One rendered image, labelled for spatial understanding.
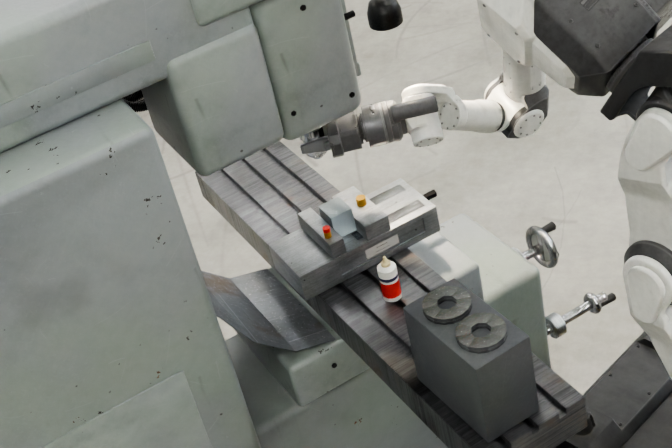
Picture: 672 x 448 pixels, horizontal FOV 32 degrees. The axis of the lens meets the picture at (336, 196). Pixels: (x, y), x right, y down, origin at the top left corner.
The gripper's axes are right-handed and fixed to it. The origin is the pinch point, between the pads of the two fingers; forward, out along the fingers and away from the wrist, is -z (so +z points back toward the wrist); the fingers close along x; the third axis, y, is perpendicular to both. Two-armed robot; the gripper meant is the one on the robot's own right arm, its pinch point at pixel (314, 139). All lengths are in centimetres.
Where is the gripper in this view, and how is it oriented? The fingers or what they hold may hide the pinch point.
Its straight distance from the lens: 244.9
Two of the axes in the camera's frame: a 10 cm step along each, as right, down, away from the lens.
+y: 2.1, 7.9, 5.8
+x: 1.0, 5.7, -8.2
